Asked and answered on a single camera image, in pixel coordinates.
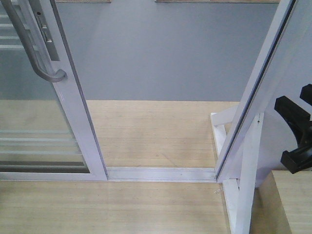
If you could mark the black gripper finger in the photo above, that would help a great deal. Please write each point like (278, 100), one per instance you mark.
(300, 124)
(306, 94)

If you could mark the white framed sliding glass door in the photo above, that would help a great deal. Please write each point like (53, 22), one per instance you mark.
(46, 131)

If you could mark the light wooden box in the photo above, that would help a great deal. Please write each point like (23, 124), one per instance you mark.
(295, 192)

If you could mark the light wooden base platform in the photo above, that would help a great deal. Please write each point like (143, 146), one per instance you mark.
(130, 133)

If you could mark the aluminium floor track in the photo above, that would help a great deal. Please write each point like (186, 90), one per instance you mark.
(161, 174)

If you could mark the white triangular support bracket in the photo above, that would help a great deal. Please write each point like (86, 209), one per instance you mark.
(240, 179)

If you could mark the white door frame post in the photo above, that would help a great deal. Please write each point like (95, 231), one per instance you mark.
(247, 109)

